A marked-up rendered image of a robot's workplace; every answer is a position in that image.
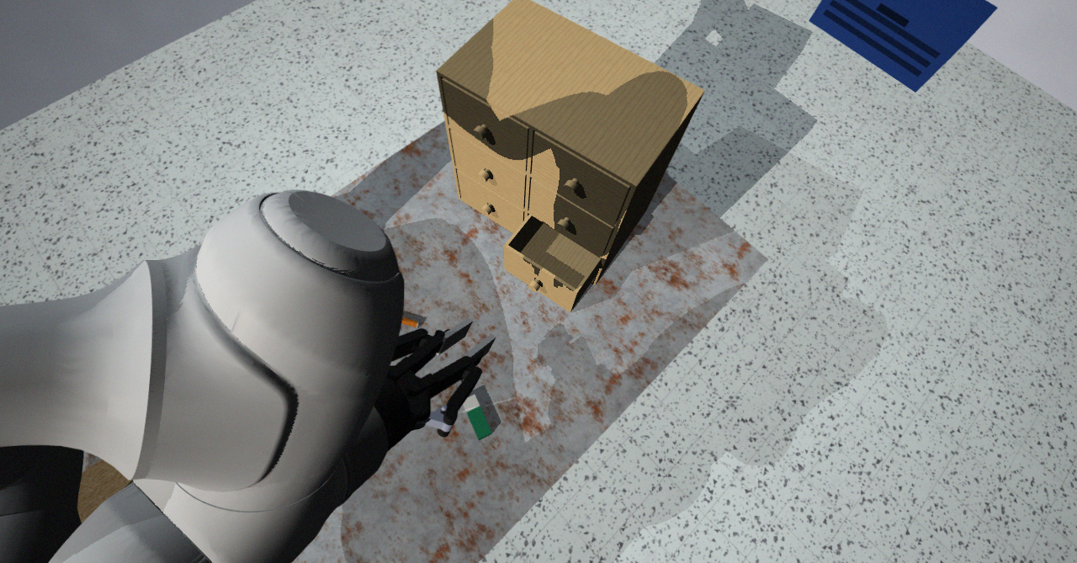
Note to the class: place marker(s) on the small wooden chest of drawers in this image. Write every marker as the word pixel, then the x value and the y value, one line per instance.
pixel 607 105

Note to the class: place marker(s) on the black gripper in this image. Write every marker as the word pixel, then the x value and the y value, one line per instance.
pixel 392 404

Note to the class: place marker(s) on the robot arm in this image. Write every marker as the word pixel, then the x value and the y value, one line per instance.
pixel 246 368

